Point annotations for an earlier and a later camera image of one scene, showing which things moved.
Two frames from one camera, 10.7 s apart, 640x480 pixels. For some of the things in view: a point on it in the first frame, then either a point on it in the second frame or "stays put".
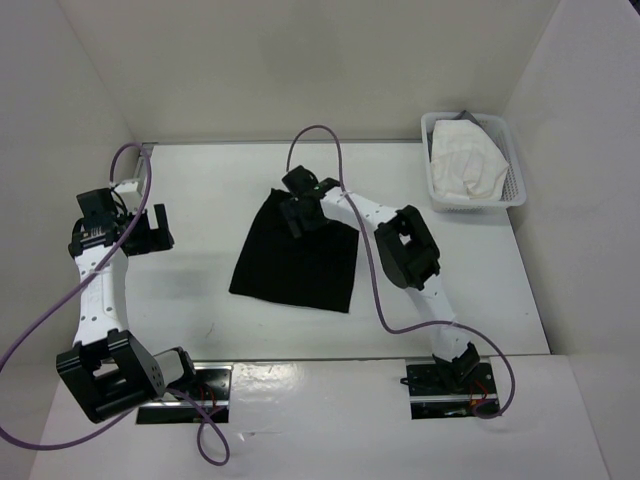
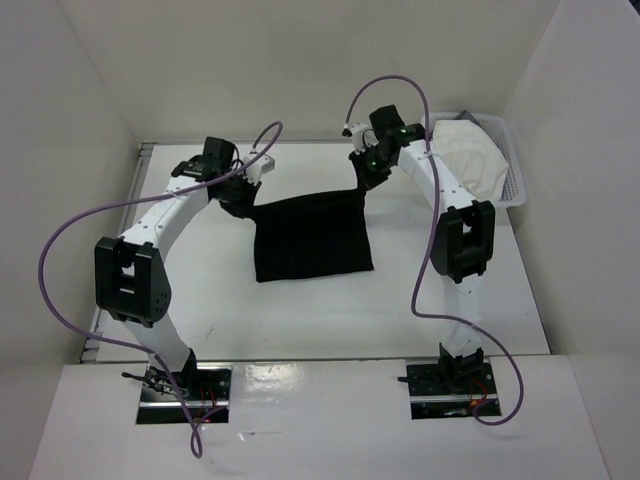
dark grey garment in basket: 465,115 stays put
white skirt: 464,162 stays put
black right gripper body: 292,209 -> 374,167
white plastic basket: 498,127 stays put
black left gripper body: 140,235 -> 238,190
